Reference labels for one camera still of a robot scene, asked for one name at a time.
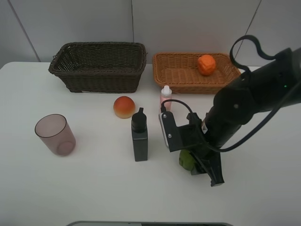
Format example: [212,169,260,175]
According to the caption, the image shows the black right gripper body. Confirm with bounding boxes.
[177,112,240,165]

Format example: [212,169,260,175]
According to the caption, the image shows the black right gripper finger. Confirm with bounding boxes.
[189,151,206,176]
[200,154,224,187]

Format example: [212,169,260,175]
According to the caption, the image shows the green lime fruit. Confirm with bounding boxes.
[179,149,196,171]

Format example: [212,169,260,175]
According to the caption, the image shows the pink bottle white cap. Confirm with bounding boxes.
[160,85,172,111]

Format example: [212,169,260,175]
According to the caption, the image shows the dark green pump bottle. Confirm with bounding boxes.
[131,107,148,162]

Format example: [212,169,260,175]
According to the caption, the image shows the orange tangerine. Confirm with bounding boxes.
[197,55,216,76]

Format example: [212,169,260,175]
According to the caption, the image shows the red yellow peach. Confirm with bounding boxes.
[113,96,136,119]

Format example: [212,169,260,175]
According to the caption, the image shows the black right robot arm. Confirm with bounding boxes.
[179,48,301,186]

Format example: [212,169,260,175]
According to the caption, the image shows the orange wicker basket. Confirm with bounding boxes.
[152,52,240,94]

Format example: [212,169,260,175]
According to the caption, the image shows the dark brown wicker basket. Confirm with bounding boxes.
[48,42,147,93]

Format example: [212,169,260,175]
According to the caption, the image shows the translucent purple plastic cup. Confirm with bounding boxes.
[34,114,76,156]

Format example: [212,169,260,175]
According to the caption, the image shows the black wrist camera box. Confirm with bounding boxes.
[159,111,198,152]

